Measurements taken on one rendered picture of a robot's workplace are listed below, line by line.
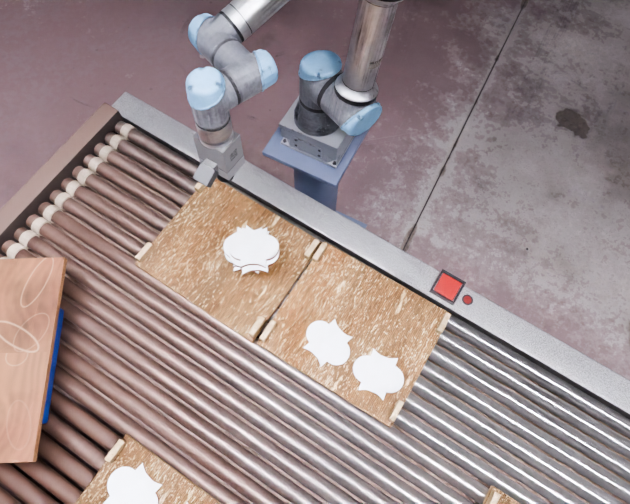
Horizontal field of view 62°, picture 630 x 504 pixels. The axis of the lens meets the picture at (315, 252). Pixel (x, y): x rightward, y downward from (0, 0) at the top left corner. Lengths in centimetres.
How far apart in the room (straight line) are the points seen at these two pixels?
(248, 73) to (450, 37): 235
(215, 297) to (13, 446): 58
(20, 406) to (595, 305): 233
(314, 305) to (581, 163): 197
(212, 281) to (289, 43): 199
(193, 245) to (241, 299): 22
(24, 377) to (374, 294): 91
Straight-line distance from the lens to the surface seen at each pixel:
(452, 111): 301
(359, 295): 146
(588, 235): 288
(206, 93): 105
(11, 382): 148
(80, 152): 178
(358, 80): 137
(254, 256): 141
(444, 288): 151
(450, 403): 146
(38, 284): 152
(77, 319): 158
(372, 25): 128
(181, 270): 152
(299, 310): 144
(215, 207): 158
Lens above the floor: 232
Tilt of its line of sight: 68 degrees down
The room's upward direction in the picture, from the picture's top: 2 degrees clockwise
